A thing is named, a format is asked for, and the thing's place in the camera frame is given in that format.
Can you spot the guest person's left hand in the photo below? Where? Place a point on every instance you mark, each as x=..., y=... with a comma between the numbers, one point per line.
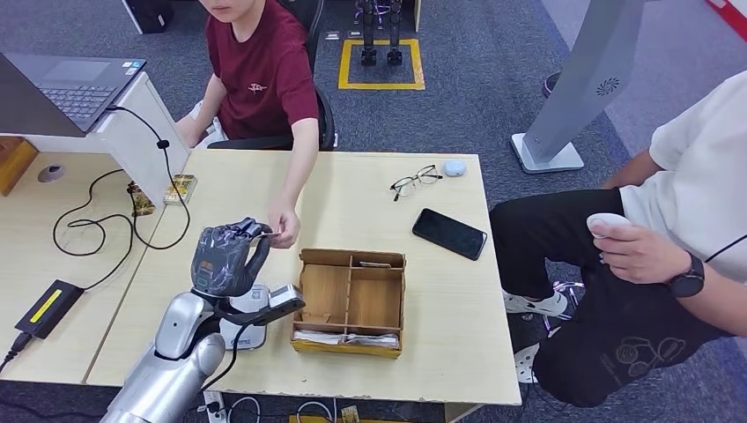
x=287, y=225

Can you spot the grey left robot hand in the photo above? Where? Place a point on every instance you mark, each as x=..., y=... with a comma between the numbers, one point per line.
x=224, y=263

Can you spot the operator person's left hand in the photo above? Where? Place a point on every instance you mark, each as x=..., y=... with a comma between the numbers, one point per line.
x=639, y=257

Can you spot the round handheld remote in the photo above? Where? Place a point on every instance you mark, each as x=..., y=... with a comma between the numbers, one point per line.
x=607, y=222

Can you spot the operator person's left forearm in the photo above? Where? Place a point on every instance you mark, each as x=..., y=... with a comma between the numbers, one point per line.
x=723, y=306

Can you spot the operator person's right forearm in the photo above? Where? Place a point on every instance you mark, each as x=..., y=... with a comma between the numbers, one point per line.
x=633, y=170

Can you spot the guest person's left forearm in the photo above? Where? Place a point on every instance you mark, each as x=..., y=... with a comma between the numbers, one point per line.
x=300, y=163

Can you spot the guest person's right forearm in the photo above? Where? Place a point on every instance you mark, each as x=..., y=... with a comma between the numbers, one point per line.
x=201, y=114

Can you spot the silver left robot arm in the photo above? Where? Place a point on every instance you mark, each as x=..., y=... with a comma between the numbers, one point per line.
x=169, y=373

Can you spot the grey card reader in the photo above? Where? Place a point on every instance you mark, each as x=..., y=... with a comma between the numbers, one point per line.
x=251, y=338

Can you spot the small pale card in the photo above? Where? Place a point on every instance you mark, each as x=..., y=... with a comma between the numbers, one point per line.
x=374, y=264

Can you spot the operator person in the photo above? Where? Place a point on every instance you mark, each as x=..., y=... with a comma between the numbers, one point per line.
x=700, y=175

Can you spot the white card sleeves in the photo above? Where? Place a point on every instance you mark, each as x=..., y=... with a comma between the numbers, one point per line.
x=373, y=340

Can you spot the guest person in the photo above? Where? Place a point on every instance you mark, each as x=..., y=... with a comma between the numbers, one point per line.
x=257, y=70

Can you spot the black wristwatch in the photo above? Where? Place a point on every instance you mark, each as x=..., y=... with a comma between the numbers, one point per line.
x=687, y=277

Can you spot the wooden compartment box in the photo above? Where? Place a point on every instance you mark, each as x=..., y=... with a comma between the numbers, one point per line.
x=327, y=292

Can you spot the white sneaker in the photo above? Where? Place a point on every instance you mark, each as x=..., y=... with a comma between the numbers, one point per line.
x=525, y=365
x=537, y=305

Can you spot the black office chair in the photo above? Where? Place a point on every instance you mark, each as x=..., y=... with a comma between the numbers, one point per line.
x=324, y=117

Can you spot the black-framed glasses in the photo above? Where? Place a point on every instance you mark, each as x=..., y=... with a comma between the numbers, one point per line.
x=403, y=187

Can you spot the white laptop riser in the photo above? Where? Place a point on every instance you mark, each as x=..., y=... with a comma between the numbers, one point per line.
x=140, y=146

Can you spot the white power strip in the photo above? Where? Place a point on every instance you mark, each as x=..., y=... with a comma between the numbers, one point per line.
x=215, y=408

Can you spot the black smartphone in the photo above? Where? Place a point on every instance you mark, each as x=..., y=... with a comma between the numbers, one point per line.
x=449, y=235

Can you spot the pale blue earbud case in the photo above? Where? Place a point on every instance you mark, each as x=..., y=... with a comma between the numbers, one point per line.
x=455, y=169

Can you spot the black yellow-labelled power adapter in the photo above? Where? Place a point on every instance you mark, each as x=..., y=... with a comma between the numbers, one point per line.
x=49, y=309

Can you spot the black humanoid robot legs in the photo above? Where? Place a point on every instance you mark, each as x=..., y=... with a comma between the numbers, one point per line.
x=368, y=55

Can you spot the dark shoe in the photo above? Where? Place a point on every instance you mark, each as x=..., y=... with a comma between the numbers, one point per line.
x=551, y=84

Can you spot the grey kiosk stand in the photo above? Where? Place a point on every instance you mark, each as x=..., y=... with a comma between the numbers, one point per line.
x=578, y=70

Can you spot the dark grey laptop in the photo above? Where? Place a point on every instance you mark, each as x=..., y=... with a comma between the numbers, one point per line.
x=76, y=93

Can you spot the brown wooden crate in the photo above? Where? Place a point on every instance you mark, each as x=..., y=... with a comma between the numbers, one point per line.
x=14, y=163

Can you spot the black cabinet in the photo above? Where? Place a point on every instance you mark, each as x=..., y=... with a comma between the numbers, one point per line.
x=149, y=14

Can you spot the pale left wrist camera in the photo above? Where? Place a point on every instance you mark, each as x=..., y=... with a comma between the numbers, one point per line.
x=285, y=296

